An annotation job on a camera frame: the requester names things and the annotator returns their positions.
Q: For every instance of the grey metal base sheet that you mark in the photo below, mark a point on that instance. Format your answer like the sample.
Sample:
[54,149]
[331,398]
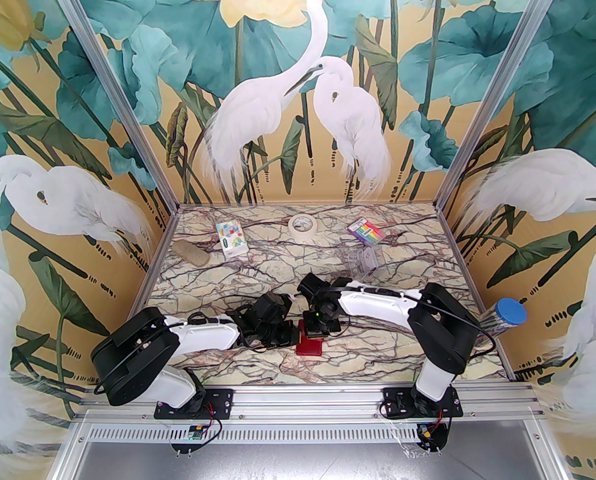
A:
[303,463]

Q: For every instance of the clear jar blue lid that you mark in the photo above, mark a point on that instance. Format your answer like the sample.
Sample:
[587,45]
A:
[503,318]

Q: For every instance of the beige stone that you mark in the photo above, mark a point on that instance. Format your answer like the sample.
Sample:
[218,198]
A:
[191,254]

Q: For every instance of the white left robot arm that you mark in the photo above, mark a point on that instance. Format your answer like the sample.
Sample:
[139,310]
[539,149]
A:
[142,353]

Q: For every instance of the red leather card holder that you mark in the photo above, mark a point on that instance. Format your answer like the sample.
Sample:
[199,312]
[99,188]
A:
[310,347]

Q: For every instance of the white colourful card box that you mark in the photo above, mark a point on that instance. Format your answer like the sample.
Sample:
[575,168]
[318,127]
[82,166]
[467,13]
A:
[231,238]

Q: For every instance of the aluminium front rail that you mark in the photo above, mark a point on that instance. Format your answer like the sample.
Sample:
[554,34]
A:
[303,403]

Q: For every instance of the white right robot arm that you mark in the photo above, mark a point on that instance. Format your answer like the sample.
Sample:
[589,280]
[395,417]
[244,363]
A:
[428,328]

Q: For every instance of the masking tape roll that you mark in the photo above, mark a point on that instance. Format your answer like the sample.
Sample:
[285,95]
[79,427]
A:
[303,226]

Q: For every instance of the purple rainbow marker pack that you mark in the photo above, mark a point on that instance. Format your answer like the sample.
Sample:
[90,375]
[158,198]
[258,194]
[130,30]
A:
[364,231]

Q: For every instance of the aluminium frame post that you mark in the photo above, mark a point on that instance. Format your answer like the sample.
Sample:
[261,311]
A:
[498,88]
[112,88]

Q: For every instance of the aluminium side rail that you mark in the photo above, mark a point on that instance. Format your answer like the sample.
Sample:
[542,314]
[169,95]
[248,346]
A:
[145,288]
[478,288]

